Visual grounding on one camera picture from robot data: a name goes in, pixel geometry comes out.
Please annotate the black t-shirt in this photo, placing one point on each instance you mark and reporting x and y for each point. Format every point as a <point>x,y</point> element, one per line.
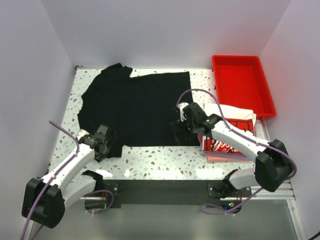
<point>139,109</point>

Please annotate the red plastic bin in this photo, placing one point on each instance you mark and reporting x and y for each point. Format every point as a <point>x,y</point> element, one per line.
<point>240,82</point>

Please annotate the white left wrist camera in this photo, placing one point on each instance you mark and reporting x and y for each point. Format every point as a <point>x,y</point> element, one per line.
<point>81,133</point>

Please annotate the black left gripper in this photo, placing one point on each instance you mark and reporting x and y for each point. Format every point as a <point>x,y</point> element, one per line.
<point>101,157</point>

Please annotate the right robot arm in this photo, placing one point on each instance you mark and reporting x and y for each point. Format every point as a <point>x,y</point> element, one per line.
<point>272,164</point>

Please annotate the folded red coca-cola t-shirt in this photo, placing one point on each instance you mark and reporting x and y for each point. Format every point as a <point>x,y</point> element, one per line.
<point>234,135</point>

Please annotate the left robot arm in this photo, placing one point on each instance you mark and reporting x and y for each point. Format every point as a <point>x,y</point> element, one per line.
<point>47,198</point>

